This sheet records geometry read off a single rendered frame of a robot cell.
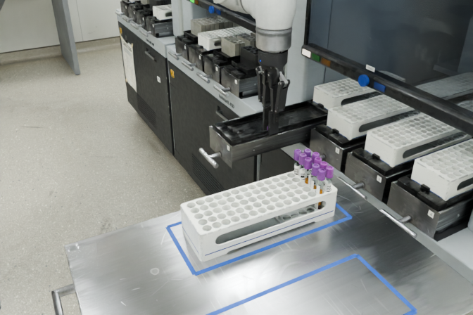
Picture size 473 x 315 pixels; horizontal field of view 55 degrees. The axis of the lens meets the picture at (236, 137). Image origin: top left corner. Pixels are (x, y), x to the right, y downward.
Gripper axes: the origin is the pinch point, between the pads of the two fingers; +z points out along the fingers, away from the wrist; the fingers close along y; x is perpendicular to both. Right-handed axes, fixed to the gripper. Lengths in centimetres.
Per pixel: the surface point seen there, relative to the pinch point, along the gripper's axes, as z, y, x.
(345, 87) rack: -2.1, 4.0, -29.8
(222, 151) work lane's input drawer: 8.0, 3.5, 13.4
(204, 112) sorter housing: 29, 68, -11
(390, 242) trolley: 3, -50, 6
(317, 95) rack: -0.1, 7.2, -21.7
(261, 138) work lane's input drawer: 3.8, -2.2, 4.2
